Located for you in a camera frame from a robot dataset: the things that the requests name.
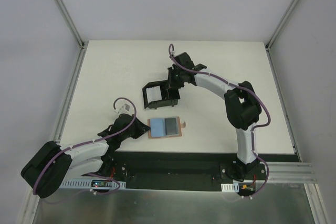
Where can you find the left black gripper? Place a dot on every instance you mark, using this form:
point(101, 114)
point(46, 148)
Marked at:
point(137, 127)

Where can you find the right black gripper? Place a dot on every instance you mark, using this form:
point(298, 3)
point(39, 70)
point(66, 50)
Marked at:
point(170, 80)

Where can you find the black card tray box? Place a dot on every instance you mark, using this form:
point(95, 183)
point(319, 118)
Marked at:
point(170, 97)

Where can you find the tan leather card holder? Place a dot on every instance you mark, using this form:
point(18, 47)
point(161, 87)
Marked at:
point(157, 128)

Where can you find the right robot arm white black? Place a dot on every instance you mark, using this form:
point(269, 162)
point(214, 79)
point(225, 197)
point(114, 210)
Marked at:
point(242, 108)

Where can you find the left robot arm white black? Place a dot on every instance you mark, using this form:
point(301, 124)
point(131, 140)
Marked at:
point(54, 164)

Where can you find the white cards stack in tray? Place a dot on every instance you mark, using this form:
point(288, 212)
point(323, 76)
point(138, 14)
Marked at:
point(153, 94)

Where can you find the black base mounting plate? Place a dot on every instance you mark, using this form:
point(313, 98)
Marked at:
point(177, 171)

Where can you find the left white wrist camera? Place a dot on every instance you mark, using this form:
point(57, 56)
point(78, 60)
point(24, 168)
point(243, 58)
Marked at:
point(125, 109)

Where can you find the left table side rail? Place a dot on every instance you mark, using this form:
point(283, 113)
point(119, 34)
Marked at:
point(60, 124)

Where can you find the left white cable duct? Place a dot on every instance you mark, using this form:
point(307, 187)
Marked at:
point(88, 183)

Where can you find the white cable duct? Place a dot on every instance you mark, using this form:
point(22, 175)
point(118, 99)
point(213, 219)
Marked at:
point(88, 183)
point(230, 188)

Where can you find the left aluminium frame post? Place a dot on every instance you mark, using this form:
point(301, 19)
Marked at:
point(70, 23)

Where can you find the aluminium frame post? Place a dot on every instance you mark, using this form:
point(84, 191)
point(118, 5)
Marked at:
point(280, 26)
point(70, 23)

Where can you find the right white cable duct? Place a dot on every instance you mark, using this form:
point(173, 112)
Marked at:
point(230, 188)

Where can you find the aluminium cross rail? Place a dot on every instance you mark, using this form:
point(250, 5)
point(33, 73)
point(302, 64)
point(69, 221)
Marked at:
point(291, 173)

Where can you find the right aluminium frame post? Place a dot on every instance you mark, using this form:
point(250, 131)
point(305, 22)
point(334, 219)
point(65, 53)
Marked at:
point(280, 26)

